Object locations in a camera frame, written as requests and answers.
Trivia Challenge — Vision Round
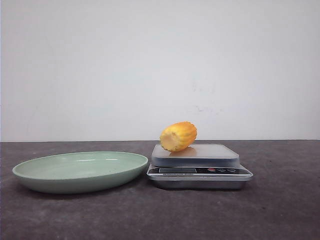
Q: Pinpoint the yellow corn cob piece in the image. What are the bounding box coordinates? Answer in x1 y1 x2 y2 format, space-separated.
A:
159 121 198 152

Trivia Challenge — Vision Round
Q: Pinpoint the silver digital kitchen scale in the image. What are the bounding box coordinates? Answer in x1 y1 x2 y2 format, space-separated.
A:
146 143 254 190

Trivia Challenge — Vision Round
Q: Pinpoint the pale green plate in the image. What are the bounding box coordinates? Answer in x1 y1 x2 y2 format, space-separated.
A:
12 151 148 194

